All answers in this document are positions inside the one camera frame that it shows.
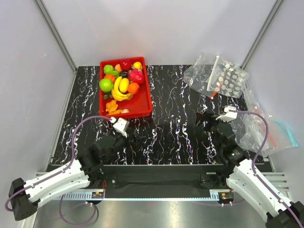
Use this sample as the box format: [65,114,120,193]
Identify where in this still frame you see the clear bag orange zipper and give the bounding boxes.
[183,52,216,100]

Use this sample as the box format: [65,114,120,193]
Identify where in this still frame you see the dark purple toy mangosteen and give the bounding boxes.
[119,71,128,78]

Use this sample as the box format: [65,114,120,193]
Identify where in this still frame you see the green toy apple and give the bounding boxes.
[99,78,114,93]

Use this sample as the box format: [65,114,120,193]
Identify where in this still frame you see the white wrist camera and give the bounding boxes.
[110,117,129,138]
[216,105,237,123]

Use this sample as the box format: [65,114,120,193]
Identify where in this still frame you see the pink toy garlic clove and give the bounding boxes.
[121,109,129,114]

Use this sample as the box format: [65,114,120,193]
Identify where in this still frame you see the peach toy fruit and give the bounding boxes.
[114,64,122,73]

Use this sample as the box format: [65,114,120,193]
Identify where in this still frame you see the clear bags blue red zippers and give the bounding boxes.
[231,85,298,156]

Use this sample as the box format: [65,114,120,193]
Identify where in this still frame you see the orange toy orange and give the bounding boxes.
[127,82,139,95]

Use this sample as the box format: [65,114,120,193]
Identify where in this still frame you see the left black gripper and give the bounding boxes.
[104,128,145,162]

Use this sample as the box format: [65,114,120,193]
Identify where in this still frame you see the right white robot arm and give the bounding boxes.
[196,108,304,228]

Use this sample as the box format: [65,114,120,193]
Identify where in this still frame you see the polka dot zip bag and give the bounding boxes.
[207,56,250,98]

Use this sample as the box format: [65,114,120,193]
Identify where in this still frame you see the yellow toy banana bunch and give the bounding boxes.
[111,76,133,101]

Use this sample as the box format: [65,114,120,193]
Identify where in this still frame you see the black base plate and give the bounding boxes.
[89,164,225,200]

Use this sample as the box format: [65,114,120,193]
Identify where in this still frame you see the pink toy dragon fruit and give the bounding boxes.
[128,68,145,84]

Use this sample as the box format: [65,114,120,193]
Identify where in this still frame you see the red plastic tray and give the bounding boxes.
[99,57,152,119]

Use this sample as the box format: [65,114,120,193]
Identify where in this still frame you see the orange toy ginger root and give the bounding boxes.
[106,100,122,115]

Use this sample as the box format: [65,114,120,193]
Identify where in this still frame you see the dark red toy apple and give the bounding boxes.
[120,59,132,71]

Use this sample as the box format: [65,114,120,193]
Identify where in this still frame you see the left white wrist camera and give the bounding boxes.
[110,117,129,138]

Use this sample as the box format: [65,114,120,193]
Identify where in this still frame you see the yellow toy mango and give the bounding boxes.
[119,78,130,93]

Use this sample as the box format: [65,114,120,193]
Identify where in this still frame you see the yellow toy lemon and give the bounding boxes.
[133,61,143,70]

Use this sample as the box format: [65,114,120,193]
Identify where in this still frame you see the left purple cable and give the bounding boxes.
[5,115,112,226]

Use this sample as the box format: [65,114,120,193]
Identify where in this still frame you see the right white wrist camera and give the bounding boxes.
[216,105,237,123]

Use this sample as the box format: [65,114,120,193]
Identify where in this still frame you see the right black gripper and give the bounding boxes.
[195,110,231,151]

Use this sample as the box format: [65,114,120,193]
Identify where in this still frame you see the orange toy pumpkin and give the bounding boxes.
[104,74,116,83]

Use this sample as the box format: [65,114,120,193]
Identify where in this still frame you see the green toy pepper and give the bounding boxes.
[103,65,114,75]

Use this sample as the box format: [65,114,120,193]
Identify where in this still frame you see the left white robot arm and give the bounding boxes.
[9,134,137,221]

